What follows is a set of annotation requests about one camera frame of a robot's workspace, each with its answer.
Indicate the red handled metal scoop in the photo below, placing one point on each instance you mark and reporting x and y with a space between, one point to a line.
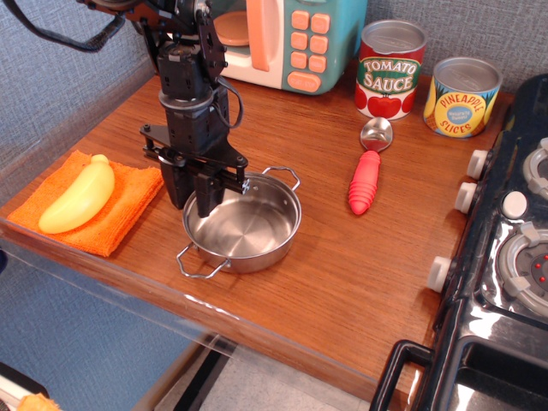
375 136

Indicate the toy microwave teal and white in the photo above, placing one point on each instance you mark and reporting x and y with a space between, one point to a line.
296 46

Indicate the black toy stove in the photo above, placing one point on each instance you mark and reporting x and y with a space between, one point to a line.
490 345

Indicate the white stove knob middle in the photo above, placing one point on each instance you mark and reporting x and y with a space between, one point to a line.
465 197

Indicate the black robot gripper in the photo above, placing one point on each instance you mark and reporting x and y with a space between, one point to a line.
194 152

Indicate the orange microwave turntable plate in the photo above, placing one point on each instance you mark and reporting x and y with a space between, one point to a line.
231 28

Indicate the orange towel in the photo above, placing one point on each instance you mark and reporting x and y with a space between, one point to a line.
134 191

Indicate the stainless steel pot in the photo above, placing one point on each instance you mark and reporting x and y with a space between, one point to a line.
247 232

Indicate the tomato sauce can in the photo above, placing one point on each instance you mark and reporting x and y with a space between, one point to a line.
389 65

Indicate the white stove knob top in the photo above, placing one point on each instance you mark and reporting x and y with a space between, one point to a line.
476 164

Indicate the yellow toy banana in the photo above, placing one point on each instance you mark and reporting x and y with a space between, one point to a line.
82 200

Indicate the white stove knob bottom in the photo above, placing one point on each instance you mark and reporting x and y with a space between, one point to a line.
438 273

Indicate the white stove knob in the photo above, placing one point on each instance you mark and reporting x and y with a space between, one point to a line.
465 197
476 164
438 273

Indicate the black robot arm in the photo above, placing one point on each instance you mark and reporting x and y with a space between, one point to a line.
182 42

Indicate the orange object bottom left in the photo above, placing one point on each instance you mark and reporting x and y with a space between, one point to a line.
37 402

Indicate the pineapple slices can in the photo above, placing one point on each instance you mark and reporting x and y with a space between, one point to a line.
461 96

